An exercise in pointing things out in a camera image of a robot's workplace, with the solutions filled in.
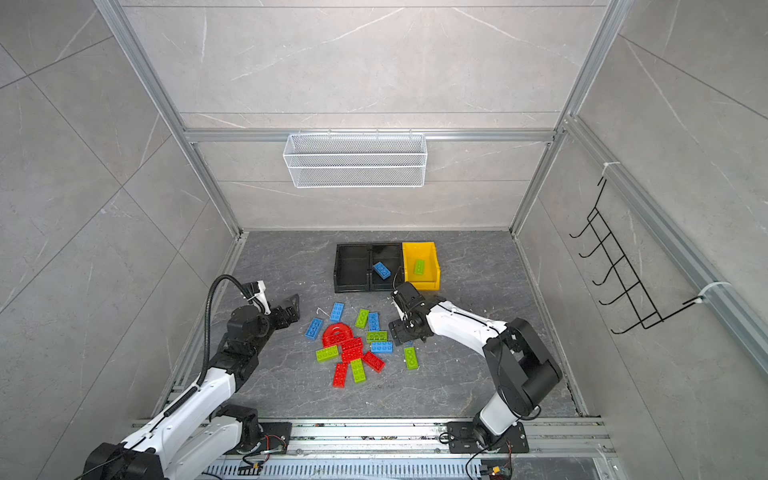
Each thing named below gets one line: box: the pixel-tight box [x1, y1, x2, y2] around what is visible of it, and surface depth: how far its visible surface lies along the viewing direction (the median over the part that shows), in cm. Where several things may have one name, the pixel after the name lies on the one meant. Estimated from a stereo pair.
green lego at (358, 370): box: [350, 358, 366, 383], surface depth 85 cm
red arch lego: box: [322, 322, 354, 349], surface depth 92 cm
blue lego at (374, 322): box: [368, 312, 381, 332], surface depth 96 cm
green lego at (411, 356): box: [404, 346, 419, 370], surface depth 88 cm
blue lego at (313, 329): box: [304, 318, 323, 341], surface depth 92 cm
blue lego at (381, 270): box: [373, 261, 391, 280], surface depth 108 cm
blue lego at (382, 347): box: [371, 341, 393, 353], surface depth 90 cm
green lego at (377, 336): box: [366, 331, 389, 343], surface depth 92 cm
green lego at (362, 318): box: [355, 309, 369, 329], surface depth 97 cm
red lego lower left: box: [332, 362, 348, 388], surface depth 85 cm
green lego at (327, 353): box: [316, 345, 339, 362], surface depth 88 cm
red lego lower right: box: [362, 351, 385, 373], surface depth 87 cm
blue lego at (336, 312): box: [330, 302, 345, 322], surface depth 97 cm
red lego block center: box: [341, 337, 363, 364], surface depth 88 cm
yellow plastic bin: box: [401, 242, 441, 291], surface depth 109 cm
